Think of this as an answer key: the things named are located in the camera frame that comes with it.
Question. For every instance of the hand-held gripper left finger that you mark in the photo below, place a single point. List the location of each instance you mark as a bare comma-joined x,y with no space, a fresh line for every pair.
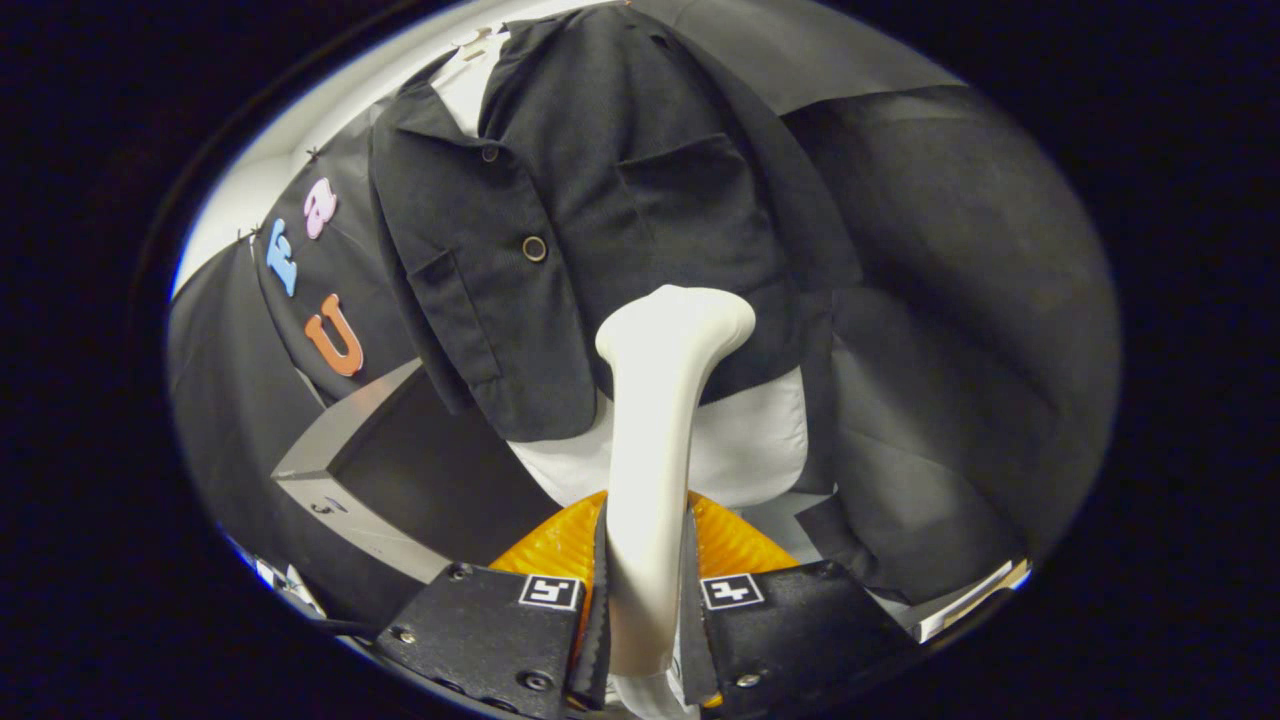
490,630

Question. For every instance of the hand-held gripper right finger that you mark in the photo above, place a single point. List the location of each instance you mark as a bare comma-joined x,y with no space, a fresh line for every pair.
790,625

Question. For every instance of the grey cabinet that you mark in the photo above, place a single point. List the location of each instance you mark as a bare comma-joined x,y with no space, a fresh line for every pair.
440,480

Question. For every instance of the black suit jacket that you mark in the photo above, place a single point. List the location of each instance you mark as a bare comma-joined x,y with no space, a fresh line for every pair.
600,180

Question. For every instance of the white garment steamer head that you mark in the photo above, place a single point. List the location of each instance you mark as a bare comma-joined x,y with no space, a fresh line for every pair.
650,450

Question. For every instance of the row of black cloth clips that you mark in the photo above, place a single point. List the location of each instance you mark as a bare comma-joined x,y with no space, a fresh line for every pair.
313,153

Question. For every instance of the white mannequin torso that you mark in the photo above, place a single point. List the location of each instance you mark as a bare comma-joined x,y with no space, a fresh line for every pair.
750,450

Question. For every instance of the cardboard box with white paper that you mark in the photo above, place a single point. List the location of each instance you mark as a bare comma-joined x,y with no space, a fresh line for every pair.
965,605

